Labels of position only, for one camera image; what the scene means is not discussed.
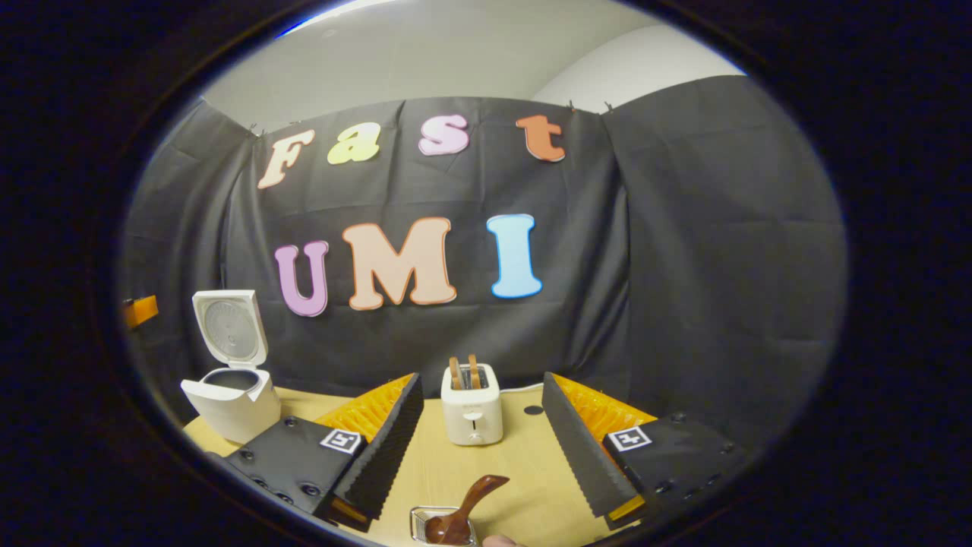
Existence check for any brown wooden spoon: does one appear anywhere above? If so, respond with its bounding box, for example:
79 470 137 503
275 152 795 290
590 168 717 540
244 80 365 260
424 475 511 545

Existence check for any white rice cooker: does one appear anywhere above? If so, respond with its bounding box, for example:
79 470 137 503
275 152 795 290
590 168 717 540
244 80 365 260
180 289 282 446

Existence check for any black backdrop cloth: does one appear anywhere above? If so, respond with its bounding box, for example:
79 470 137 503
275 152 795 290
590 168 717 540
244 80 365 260
118 74 850 457

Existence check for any white toaster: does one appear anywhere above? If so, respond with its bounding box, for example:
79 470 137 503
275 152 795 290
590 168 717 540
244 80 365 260
440 363 504 447

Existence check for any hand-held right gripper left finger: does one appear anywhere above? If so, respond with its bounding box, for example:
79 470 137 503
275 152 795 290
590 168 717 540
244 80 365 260
225 372 424 533

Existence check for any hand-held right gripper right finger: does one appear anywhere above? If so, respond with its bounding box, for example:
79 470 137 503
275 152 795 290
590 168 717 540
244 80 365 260
542 372 753 531

